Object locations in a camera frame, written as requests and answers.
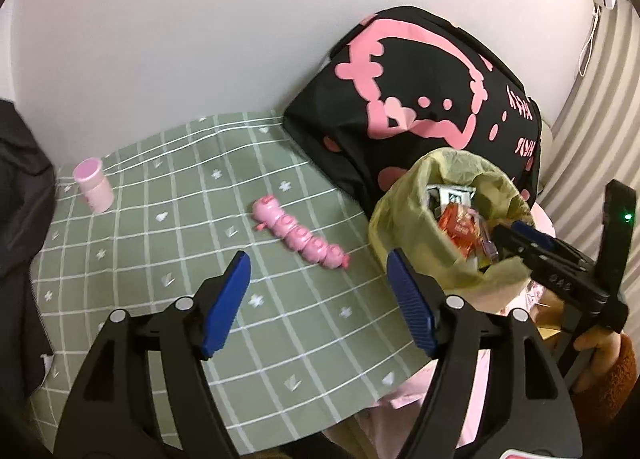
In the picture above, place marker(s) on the green checked tablecloth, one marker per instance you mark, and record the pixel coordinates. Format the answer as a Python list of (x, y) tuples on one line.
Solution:
[(175, 239)]

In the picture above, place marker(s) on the bin with yellow trash bag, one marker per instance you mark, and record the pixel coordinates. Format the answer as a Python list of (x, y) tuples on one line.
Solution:
[(400, 219)]

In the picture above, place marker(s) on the pink caterpillar toy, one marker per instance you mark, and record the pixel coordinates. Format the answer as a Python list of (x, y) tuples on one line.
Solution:
[(295, 234)]

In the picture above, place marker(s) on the small pink bottle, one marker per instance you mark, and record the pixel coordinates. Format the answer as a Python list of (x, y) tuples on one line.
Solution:
[(97, 189)]

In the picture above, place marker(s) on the black white snack packet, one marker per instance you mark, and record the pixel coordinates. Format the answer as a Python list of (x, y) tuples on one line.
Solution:
[(452, 196)]

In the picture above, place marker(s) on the beige headboard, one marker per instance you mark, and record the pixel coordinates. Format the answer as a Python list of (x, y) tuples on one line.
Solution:
[(545, 149)]

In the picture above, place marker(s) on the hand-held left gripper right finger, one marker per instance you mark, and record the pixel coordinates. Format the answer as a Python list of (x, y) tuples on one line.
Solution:
[(410, 304)]

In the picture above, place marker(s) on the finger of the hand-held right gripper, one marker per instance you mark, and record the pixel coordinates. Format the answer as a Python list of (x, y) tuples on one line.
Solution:
[(512, 246), (532, 236)]

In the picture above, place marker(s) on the red snack wrapper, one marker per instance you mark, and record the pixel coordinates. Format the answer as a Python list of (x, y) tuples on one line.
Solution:
[(457, 229)]

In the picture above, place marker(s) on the dark purple jacket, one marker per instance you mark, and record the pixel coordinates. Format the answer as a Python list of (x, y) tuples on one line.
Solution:
[(20, 214)]

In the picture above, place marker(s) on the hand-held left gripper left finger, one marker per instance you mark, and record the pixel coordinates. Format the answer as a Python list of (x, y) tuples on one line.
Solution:
[(227, 304)]

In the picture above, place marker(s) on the person's right hand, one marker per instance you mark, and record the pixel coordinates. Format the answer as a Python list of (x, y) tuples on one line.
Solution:
[(595, 354)]

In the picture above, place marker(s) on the black pink printed cushion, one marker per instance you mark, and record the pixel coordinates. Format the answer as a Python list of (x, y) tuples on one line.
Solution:
[(425, 69)]

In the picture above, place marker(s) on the person's right forearm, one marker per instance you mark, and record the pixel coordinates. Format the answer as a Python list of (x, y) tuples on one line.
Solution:
[(617, 389)]

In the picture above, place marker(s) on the striped curtain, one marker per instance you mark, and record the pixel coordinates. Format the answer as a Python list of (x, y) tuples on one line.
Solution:
[(590, 114)]

